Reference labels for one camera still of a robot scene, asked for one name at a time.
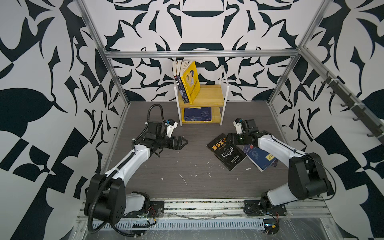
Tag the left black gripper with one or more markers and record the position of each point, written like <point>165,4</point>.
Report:
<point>173,146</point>

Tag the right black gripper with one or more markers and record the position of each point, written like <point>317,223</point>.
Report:
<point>235,141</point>

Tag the black Murphy's law book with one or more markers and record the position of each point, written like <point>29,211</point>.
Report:
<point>229,155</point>

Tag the navy Yijing book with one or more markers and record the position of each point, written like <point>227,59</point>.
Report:
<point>198,114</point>

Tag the yellow cartoon cover book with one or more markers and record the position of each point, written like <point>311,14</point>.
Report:
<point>189,77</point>

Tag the purple Guiguzi portrait book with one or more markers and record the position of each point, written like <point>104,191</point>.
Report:
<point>180,83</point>

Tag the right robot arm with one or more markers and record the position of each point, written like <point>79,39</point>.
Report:
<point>307,176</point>

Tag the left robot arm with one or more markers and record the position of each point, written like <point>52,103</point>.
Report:
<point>106,199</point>

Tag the navy book yellow label right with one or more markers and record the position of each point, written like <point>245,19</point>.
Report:
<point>261,159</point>

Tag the purple book under right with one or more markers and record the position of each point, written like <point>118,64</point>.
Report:
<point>275,163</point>

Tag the white wooden bookshelf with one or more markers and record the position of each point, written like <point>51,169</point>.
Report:
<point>209,96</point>

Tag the black book leaning on shelf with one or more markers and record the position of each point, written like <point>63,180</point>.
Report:
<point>176,76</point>

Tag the small electronics board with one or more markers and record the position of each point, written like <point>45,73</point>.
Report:
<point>271,227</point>

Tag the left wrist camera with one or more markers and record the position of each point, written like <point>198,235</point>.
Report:
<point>171,126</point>

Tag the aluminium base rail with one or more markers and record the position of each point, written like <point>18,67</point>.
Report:
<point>225,208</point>

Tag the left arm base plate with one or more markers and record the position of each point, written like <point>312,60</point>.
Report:
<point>151,209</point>

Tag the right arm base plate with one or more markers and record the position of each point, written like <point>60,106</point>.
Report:
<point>253,208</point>

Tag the white cable duct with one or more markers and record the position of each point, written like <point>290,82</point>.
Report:
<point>201,224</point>

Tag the aluminium frame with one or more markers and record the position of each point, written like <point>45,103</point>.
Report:
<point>295,55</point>

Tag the black hook rail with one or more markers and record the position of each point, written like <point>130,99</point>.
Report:
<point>352,103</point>

